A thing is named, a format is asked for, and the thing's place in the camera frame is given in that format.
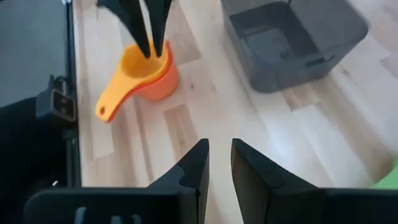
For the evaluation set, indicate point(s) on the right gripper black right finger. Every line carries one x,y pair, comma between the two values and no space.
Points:
255,186

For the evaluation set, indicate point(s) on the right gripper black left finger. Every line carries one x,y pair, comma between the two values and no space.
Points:
196,168

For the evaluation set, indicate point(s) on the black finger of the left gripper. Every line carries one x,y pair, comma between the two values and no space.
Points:
132,18
158,18

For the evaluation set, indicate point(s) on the yellow measuring cup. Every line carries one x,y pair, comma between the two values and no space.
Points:
130,77

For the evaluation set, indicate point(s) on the orange measuring cup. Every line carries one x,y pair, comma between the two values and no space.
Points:
163,85

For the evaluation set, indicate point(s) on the green measuring cup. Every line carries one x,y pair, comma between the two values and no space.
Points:
388,182

